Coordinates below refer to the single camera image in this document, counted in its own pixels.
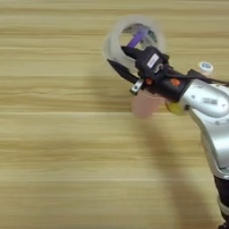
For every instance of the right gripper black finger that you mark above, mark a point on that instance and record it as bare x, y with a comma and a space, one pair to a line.
132, 53
122, 71

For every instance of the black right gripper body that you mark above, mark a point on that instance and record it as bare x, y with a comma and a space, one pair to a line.
168, 85

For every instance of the clear tape roll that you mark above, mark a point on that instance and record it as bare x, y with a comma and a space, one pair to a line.
111, 47

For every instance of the pink plastic cup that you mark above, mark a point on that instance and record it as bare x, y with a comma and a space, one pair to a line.
144, 106

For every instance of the orange juice bottle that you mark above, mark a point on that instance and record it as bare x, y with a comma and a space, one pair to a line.
205, 67

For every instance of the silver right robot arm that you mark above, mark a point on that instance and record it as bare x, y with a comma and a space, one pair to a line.
213, 119

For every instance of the small black box, white label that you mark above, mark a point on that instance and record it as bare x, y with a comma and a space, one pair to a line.
152, 61

